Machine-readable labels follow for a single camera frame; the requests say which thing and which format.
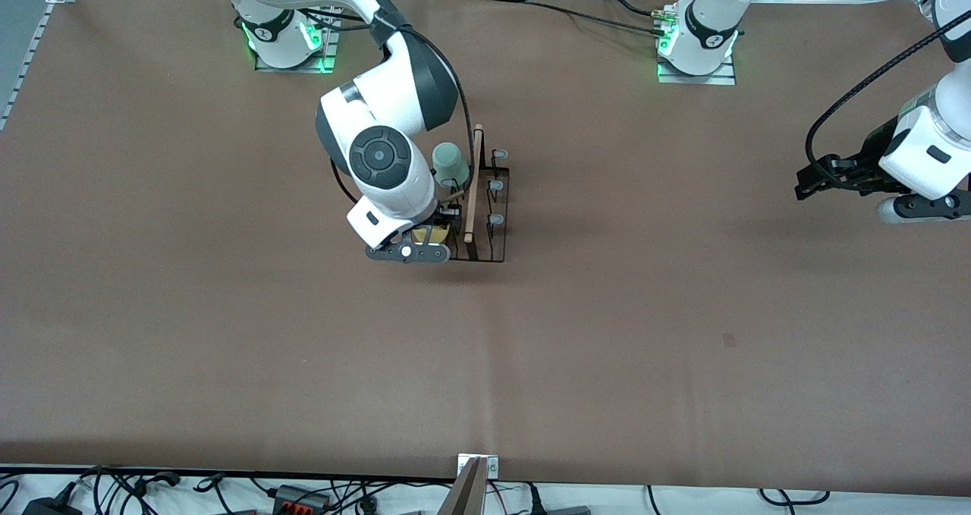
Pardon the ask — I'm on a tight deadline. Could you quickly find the pale green plastic cup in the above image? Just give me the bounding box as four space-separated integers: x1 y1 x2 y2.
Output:
432 142 470 187

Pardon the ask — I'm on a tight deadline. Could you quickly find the black wire cup holder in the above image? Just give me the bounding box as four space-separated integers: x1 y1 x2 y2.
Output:
438 124 511 263

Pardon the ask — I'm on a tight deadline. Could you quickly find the brown table mat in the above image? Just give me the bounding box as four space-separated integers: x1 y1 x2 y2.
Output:
0 0 971 495

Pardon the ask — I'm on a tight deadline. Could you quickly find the grey connector with orange levers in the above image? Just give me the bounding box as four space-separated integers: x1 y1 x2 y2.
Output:
269 485 328 513

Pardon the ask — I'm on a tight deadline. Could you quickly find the black power adapter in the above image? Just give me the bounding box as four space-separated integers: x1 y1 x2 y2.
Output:
21 495 83 515

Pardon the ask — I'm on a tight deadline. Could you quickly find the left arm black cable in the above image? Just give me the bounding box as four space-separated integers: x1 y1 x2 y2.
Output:
806 30 971 171

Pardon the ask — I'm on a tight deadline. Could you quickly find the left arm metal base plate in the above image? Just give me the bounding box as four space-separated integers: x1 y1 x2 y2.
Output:
657 45 737 86

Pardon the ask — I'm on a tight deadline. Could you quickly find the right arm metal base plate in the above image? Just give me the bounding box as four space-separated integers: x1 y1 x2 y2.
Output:
254 0 347 74

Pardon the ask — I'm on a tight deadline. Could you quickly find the black braided cable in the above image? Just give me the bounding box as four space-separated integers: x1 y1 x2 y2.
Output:
485 0 665 38

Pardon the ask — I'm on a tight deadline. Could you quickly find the small metal bracket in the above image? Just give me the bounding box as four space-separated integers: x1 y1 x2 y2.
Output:
457 454 500 479

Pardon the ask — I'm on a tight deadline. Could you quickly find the tan camera post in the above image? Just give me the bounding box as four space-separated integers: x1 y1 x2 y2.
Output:
436 457 486 515

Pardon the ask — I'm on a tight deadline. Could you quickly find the looped black cable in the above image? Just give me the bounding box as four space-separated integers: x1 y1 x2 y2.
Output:
759 488 829 507

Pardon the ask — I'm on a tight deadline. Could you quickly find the tangled black cable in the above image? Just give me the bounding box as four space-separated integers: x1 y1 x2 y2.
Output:
76 466 183 515

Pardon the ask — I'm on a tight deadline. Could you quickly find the aluminium frame rail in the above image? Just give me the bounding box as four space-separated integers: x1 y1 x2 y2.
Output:
0 0 78 133

